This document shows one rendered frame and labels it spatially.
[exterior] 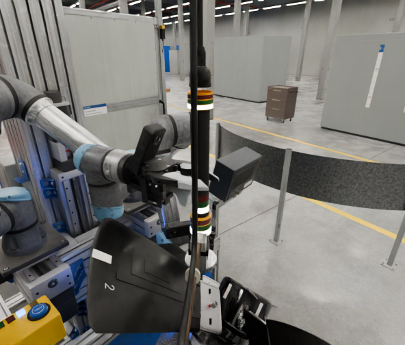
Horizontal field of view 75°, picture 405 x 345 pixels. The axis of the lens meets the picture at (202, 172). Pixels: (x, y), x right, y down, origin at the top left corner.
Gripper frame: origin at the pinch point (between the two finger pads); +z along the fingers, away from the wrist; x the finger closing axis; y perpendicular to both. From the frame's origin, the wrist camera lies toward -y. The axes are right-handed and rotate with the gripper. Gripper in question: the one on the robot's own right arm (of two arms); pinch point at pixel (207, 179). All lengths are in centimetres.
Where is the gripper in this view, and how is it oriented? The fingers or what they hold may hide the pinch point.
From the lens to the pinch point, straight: 49.7
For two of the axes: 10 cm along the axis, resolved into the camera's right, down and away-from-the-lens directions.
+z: 8.7, 2.0, -4.6
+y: 0.1, 9.1, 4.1
